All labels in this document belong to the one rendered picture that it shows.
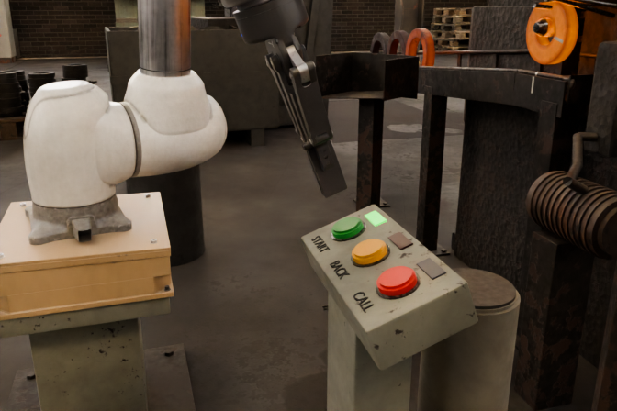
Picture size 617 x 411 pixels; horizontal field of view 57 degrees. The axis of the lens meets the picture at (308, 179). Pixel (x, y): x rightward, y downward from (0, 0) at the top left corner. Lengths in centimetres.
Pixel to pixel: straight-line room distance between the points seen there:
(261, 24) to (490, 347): 47
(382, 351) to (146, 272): 62
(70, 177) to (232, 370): 67
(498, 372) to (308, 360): 82
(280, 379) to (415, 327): 94
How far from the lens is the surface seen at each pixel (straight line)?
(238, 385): 147
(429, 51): 209
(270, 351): 158
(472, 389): 80
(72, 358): 126
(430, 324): 57
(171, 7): 115
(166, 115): 115
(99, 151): 112
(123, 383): 129
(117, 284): 111
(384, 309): 57
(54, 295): 112
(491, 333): 76
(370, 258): 63
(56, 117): 111
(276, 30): 61
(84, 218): 114
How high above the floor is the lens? 87
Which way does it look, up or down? 17 degrees down
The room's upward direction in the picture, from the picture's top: straight up
